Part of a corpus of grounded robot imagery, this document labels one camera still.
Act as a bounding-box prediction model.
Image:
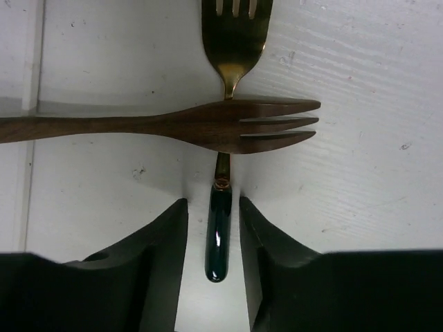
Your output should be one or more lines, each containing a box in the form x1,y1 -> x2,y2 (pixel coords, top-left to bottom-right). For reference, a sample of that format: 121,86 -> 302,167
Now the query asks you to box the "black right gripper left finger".
1,199 -> 188,331

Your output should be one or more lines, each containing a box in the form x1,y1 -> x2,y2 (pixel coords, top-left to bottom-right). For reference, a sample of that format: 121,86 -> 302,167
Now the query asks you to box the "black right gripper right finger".
239,197 -> 442,331

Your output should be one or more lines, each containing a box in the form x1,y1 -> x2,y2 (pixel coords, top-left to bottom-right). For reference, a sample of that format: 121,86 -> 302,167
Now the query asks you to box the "brown wooden fork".
1,99 -> 321,154

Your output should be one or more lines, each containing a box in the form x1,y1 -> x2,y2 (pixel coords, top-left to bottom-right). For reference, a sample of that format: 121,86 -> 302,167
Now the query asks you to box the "gold fork green handle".
201,0 -> 273,283

